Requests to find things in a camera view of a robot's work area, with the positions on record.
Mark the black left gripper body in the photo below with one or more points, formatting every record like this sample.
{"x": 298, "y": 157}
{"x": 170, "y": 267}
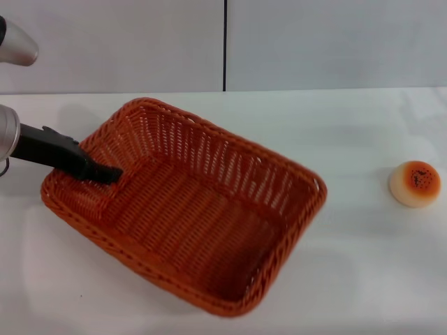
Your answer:
{"x": 45, "y": 148}

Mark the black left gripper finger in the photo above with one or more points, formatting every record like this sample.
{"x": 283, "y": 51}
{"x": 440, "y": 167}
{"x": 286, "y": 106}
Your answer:
{"x": 104, "y": 173}

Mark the orange woven plastic basket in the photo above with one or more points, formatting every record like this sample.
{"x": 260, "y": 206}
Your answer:
{"x": 195, "y": 216}

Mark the round toasted bread bun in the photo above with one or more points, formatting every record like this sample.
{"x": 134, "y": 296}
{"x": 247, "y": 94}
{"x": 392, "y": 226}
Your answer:
{"x": 415, "y": 183}

